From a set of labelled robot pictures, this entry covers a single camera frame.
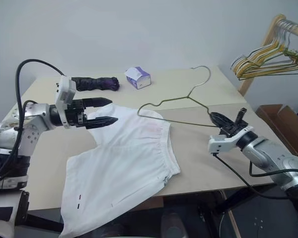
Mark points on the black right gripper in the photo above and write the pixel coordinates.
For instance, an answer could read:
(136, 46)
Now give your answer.
(232, 129)

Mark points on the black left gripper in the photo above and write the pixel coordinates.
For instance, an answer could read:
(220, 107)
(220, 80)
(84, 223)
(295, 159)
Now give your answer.
(75, 116)

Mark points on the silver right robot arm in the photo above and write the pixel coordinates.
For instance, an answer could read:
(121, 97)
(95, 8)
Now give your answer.
(265, 153)

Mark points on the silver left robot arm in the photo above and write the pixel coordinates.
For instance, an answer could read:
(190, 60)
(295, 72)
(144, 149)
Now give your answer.
(32, 124)

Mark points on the white shorts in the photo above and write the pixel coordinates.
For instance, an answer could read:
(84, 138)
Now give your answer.
(119, 161)

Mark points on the black purple folded umbrella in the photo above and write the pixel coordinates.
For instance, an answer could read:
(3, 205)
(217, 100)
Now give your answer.
(96, 83)

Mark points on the purple white tissue box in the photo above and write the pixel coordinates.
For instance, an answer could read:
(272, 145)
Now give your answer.
(139, 79)

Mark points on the brown cardboard box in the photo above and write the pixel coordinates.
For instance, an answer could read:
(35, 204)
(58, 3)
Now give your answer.
(283, 124)

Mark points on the wooden clothes rack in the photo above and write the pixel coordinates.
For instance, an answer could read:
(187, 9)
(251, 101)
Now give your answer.
(270, 37)

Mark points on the light wooden strip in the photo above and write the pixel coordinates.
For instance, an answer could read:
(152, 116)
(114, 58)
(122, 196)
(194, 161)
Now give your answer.
(232, 218)

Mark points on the dark rounded shape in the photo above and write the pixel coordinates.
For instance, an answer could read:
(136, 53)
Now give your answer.
(173, 223)

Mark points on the white black robot torso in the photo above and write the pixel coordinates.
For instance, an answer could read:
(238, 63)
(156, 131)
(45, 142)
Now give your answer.
(2, 213)

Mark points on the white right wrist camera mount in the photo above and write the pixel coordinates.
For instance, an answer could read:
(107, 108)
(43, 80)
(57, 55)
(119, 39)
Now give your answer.
(219, 145)

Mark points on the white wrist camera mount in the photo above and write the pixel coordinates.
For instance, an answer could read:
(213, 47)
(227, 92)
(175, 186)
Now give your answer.
(219, 145)
(65, 88)

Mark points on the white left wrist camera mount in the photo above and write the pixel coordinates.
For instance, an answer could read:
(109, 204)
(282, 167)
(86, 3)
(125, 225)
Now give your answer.
(65, 88)

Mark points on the black table frame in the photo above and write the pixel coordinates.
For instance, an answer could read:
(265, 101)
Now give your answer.
(223, 203)

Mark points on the black round base plate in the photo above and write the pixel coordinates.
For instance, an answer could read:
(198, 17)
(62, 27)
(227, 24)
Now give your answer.
(260, 220)

